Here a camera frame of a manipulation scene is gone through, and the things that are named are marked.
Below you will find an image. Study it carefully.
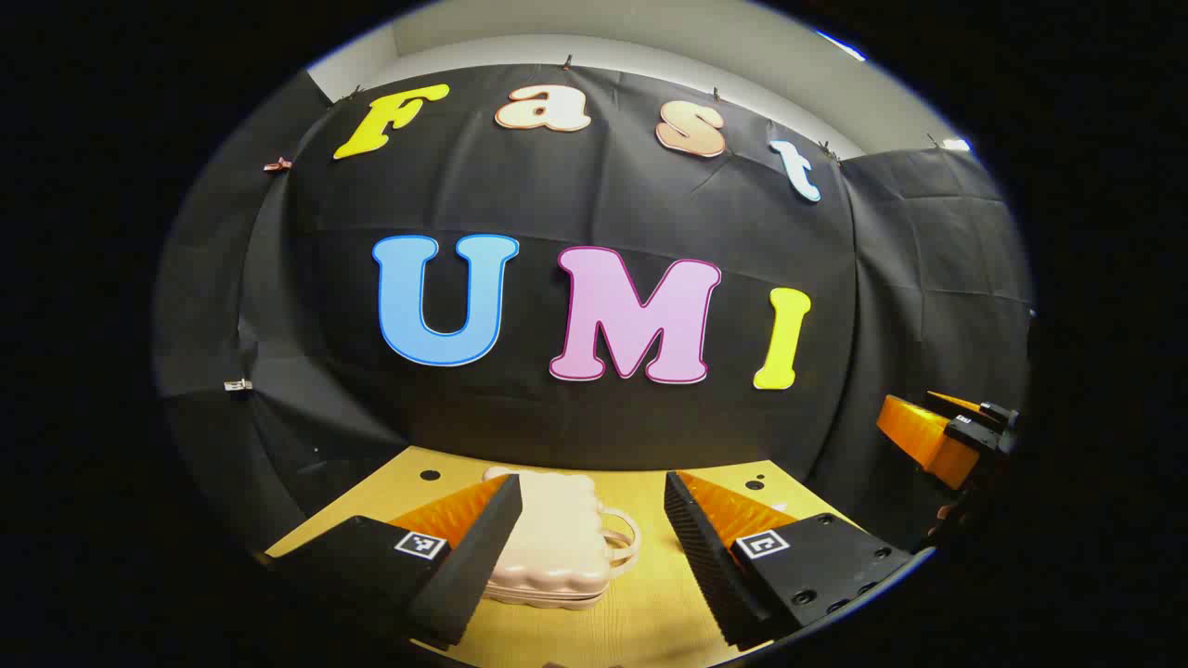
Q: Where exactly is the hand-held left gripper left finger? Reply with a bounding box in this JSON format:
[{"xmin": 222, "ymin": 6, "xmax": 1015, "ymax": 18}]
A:
[{"xmin": 267, "ymin": 473, "xmax": 523, "ymax": 649}]

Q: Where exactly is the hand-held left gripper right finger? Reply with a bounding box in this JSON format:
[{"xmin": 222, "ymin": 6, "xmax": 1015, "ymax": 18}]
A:
[{"xmin": 663, "ymin": 469, "xmax": 917, "ymax": 650}]

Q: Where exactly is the pink suitcase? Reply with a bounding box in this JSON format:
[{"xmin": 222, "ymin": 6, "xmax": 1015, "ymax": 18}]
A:
[{"xmin": 480, "ymin": 467, "xmax": 642, "ymax": 610}]

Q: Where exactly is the black backdrop cloth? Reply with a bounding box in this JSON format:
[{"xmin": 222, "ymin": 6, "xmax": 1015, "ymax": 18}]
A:
[{"xmin": 153, "ymin": 63, "xmax": 1036, "ymax": 558}]

